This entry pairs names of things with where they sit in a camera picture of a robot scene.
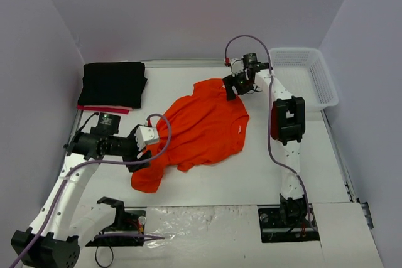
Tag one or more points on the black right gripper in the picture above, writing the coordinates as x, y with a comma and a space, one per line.
235, 83

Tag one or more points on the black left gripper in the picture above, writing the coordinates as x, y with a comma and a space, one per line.
134, 150

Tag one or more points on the orange t shirt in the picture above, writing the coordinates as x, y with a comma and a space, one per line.
201, 129

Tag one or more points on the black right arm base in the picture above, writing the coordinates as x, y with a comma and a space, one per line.
274, 230

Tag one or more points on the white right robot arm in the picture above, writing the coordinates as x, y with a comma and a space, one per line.
286, 122

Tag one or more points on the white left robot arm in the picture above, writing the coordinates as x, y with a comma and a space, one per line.
52, 238

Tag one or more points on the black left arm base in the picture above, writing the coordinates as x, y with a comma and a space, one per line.
132, 221

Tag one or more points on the light pink folded t shirt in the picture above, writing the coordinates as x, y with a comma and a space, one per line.
126, 108

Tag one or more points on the white plastic basket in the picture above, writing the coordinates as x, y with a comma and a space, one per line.
304, 72

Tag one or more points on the black folded t shirt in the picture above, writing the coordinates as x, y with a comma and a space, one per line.
119, 84

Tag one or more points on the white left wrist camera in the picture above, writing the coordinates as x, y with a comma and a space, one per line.
144, 136

